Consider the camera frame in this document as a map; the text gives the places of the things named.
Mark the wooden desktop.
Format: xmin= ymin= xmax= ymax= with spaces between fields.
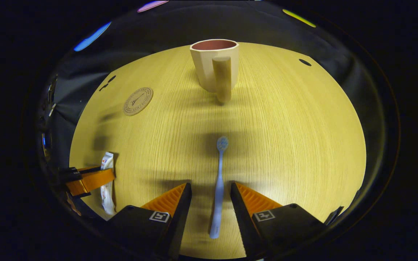
xmin=69 ymin=42 xmax=367 ymax=260

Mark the white toothpaste tube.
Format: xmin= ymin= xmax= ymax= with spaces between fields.
xmin=99 ymin=152 xmax=117 ymax=215

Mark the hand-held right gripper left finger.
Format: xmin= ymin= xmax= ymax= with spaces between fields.
xmin=106 ymin=182 xmax=192 ymax=261

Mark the round brown coaster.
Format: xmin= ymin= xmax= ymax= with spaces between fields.
xmin=123 ymin=87 xmax=154 ymax=116

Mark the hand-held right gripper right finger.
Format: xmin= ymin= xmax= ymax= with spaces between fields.
xmin=230 ymin=181 xmax=327 ymax=261

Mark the light blue toothbrush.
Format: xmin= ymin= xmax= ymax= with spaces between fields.
xmin=209 ymin=136 xmax=229 ymax=240

